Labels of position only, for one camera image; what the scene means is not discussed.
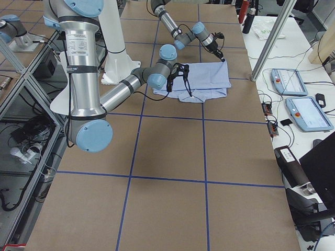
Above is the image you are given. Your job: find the clear plastic bag green print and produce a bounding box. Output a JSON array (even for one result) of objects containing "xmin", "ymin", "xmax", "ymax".
[{"xmin": 251, "ymin": 20, "xmax": 274, "ymax": 40}]

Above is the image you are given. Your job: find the red water bottle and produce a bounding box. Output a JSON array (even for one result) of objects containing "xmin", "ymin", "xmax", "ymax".
[{"xmin": 238, "ymin": 0, "xmax": 250, "ymax": 24}]

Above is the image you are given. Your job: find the lower teach pendant tablet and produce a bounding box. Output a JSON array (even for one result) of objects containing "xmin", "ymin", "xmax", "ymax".
[{"xmin": 285, "ymin": 96, "xmax": 334, "ymax": 132}]

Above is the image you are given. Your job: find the black monitor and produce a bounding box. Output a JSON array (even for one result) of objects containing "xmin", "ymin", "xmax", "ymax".
[{"xmin": 299, "ymin": 133, "xmax": 334, "ymax": 209}]

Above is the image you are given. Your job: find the black water bottle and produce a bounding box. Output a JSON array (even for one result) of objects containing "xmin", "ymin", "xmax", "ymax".
[{"xmin": 242, "ymin": 8, "xmax": 256, "ymax": 34}]

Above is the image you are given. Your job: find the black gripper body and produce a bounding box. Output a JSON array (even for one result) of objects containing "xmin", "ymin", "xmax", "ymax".
[
  {"xmin": 208, "ymin": 32, "xmax": 225, "ymax": 56},
  {"xmin": 167, "ymin": 63, "xmax": 189, "ymax": 86}
]

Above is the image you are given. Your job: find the aluminium frame post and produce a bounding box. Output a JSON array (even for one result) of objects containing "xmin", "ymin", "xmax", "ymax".
[{"xmin": 251, "ymin": 0, "xmax": 297, "ymax": 82}]

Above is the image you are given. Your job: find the light blue striped shirt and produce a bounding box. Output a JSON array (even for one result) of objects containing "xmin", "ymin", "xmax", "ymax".
[{"xmin": 149, "ymin": 62, "xmax": 231, "ymax": 103}]

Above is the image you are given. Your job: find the teach pendant tablet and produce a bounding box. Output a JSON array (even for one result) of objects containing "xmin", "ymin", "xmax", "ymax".
[
  {"xmin": 285, "ymin": 96, "xmax": 334, "ymax": 132},
  {"xmin": 270, "ymin": 69, "xmax": 308, "ymax": 97}
]

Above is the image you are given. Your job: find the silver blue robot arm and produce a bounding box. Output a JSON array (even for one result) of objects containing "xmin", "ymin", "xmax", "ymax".
[
  {"xmin": 43, "ymin": 1, "xmax": 178, "ymax": 153},
  {"xmin": 150, "ymin": 1, "xmax": 226, "ymax": 62}
]

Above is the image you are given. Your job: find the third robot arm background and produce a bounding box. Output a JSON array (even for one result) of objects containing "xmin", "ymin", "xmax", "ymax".
[{"xmin": 1, "ymin": 14, "xmax": 39, "ymax": 53}]

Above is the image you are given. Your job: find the upper teach pendant tablet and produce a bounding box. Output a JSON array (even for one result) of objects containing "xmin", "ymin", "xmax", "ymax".
[{"xmin": 270, "ymin": 69, "xmax": 308, "ymax": 97}]

